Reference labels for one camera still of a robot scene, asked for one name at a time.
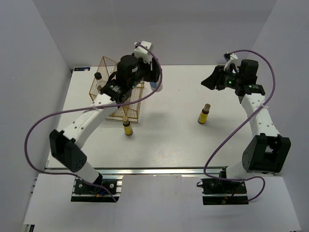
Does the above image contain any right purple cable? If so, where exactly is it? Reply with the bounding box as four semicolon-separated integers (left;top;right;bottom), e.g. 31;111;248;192
204;49;276;202

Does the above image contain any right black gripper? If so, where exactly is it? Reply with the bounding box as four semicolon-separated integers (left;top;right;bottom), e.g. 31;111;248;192
201;65;242;91

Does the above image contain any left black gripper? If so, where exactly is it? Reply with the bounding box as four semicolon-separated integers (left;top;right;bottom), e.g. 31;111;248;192
128;56;161;89

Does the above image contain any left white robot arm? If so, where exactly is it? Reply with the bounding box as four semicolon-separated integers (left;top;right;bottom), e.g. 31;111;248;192
49;54;161;193

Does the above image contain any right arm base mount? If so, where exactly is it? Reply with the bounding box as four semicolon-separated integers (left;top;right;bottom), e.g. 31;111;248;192
197;178;249;205

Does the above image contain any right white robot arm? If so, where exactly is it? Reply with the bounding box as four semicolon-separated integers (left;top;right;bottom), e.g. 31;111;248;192
201;59;291;193

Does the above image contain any dark sauce glass bottle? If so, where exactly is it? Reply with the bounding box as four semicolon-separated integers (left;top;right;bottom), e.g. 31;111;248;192
94;72;106;92

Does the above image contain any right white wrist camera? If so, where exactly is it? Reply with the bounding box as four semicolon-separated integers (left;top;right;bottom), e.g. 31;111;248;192
224;53;239;71

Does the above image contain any left blue table sticker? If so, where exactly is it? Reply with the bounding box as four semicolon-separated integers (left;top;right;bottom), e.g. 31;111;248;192
73;67;90;72

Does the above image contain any small yellow bottle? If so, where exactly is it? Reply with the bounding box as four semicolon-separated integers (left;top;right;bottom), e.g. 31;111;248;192
197;103;211;124
122;116;133;135

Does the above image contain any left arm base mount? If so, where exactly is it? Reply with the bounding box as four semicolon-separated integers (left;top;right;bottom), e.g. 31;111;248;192
70;175;123;203

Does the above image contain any white jar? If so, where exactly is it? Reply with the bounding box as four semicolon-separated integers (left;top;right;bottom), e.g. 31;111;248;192
149;81;163;92

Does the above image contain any aluminium front rail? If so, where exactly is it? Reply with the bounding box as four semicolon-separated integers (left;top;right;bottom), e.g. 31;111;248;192
45;167;223;175

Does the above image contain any gold wire basket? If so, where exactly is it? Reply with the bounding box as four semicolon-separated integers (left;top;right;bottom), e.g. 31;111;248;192
89;56;145;123

